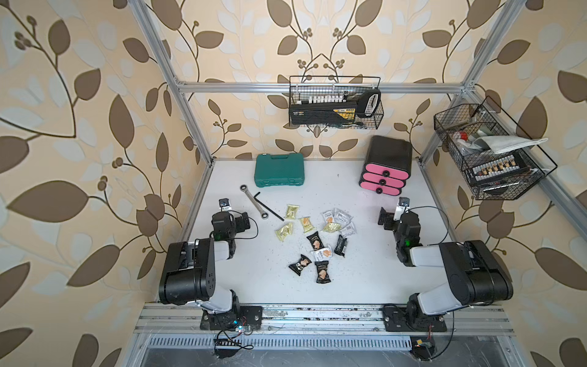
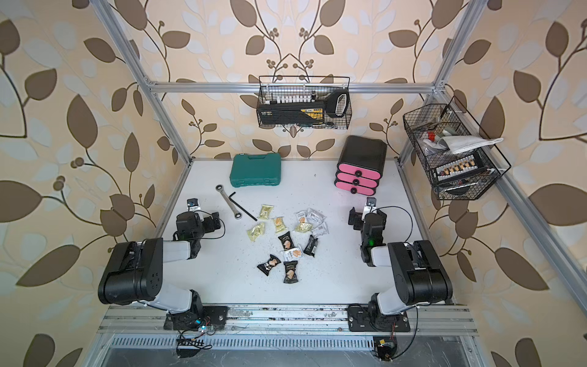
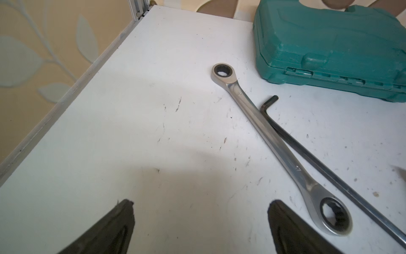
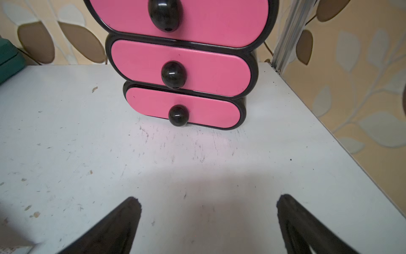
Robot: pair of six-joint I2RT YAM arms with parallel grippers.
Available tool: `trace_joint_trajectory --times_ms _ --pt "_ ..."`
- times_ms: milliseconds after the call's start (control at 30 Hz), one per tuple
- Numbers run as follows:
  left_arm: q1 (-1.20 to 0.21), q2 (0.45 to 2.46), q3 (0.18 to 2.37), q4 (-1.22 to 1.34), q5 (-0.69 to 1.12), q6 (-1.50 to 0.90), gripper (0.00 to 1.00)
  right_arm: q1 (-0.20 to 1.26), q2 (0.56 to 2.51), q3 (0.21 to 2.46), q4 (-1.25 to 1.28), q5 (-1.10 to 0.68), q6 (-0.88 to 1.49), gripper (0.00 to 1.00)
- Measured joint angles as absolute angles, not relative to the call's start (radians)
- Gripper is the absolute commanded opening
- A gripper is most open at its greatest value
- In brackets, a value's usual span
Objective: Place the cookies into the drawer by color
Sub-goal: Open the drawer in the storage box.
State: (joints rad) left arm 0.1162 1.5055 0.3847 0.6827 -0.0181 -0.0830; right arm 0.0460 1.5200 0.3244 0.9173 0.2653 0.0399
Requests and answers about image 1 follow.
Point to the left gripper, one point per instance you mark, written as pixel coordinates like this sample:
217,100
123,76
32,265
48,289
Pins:
222,218

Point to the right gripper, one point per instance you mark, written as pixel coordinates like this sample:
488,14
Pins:
388,219

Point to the pink drawer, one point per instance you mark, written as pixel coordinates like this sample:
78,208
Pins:
382,180
387,172

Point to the pink top drawer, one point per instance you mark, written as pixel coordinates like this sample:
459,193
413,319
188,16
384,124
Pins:
387,172

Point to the black cookie packet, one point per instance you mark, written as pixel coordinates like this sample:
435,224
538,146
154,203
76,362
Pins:
300,265
323,276
341,246
315,241

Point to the black pink drawer cabinet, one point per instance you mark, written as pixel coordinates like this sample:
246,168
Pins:
388,152

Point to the black cookie packet bottom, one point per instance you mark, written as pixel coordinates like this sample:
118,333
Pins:
323,276

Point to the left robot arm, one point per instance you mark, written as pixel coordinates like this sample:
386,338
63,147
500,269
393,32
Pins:
189,274

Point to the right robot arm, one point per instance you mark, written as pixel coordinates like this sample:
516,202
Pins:
473,276

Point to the silver ratchet wrench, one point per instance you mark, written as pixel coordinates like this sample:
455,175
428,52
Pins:
244,188

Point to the yellow cookie packet left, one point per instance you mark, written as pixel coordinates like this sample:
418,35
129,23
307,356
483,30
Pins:
284,231

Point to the yellow cookie packet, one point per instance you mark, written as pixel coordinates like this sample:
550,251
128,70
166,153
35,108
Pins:
284,231
291,212
307,225
332,227

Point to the white cookie packet barcode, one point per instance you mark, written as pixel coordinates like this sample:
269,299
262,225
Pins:
348,230

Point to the black hex key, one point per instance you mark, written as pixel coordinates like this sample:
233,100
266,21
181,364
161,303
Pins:
267,208

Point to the white cookie packet top right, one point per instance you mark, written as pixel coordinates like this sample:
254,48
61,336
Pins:
341,217

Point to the yellow cookie packet top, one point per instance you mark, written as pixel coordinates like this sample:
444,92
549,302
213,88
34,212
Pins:
291,212

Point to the green plastic tool case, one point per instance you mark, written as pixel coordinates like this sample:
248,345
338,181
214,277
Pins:
279,170

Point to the yellow cookie packet right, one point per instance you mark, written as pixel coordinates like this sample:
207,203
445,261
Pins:
332,227

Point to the white cookie packet orange print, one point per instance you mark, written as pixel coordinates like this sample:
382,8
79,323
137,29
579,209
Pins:
328,216

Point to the yellow cookie packet middle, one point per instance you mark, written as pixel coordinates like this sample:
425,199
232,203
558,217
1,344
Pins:
307,225

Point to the white cookie packet centre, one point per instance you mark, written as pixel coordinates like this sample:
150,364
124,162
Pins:
324,254

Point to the white paper in basket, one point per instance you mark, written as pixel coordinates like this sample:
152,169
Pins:
501,144

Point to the black tool box in basket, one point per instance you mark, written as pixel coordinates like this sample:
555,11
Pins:
334,113

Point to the right wire basket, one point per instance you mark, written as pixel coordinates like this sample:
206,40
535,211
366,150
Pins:
490,176

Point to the wire basket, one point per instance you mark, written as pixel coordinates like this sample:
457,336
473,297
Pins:
490,176
364,90

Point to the back wire basket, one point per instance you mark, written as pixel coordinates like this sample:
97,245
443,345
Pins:
364,90

